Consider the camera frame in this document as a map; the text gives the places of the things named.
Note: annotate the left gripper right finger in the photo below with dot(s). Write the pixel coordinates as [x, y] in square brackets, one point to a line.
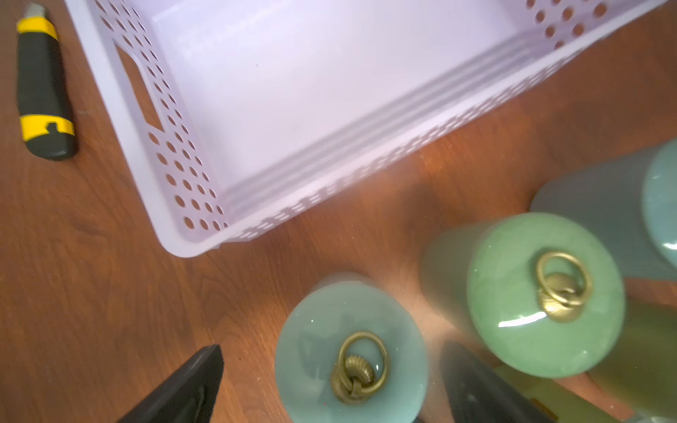
[477, 394]

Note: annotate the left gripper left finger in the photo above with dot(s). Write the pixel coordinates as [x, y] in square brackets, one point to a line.
[188, 395]

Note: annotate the dark green canister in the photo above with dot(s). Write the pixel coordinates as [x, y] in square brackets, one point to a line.
[540, 291]

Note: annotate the blue-grey canister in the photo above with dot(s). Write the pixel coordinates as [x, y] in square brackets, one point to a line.
[349, 352]
[629, 203]

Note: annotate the yellow-green canister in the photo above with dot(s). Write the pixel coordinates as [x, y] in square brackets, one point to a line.
[640, 370]
[555, 401]

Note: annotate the lavender plastic basket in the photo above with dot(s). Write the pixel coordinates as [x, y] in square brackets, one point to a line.
[235, 116]

